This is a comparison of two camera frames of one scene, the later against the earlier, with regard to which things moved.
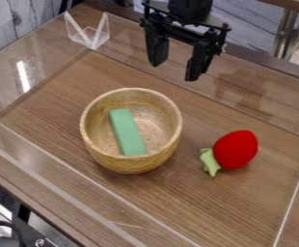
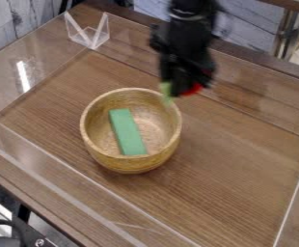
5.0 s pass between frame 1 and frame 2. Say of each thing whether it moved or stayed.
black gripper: moved
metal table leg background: stayed
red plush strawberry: moved
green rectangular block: stayed
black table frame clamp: stayed
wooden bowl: stayed
